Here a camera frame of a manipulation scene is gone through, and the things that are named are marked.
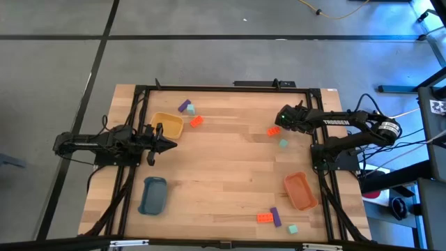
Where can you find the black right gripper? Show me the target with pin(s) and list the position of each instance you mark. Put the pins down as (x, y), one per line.
(292, 116)

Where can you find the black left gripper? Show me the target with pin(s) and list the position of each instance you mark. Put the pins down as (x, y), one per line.
(150, 141)

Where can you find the orange studded toy brick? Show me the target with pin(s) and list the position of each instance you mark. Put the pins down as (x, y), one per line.
(197, 121)
(273, 131)
(265, 218)

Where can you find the teal foam cube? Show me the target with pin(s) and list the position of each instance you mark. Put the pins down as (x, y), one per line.
(283, 143)
(293, 229)
(191, 110)

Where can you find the purple rectangular block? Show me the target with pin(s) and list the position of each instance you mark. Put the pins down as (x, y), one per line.
(184, 105)
(275, 217)

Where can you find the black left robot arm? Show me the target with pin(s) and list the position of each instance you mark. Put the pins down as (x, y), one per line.
(87, 143)

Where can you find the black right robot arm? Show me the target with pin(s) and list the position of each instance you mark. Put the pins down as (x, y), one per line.
(348, 122)

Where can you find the yellow plastic bin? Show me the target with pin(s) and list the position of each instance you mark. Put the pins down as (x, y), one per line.
(170, 125)

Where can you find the black flat bar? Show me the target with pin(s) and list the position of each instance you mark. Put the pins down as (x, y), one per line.
(258, 83)

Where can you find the blue plastic bin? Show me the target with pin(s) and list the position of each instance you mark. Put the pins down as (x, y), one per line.
(153, 197)

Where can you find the orange plastic bin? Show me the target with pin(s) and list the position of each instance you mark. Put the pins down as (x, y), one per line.
(299, 191)

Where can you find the red round object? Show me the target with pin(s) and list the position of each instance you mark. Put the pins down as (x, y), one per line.
(372, 194)

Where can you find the black headphones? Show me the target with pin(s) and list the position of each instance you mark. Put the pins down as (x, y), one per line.
(399, 208)

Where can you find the grey cabinet with tag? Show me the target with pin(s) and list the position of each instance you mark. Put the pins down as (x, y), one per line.
(435, 139)

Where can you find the black-and-white fiducial tag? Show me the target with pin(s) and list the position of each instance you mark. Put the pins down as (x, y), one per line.
(438, 107)

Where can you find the black aluminium table frame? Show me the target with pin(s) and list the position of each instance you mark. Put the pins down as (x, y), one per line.
(226, 88)

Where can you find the silver metal frame bracket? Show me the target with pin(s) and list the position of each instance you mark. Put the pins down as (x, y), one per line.
(322, 247)
(129, 243)

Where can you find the black table-level camera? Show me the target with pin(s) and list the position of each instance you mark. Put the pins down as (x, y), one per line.
(225, 244)

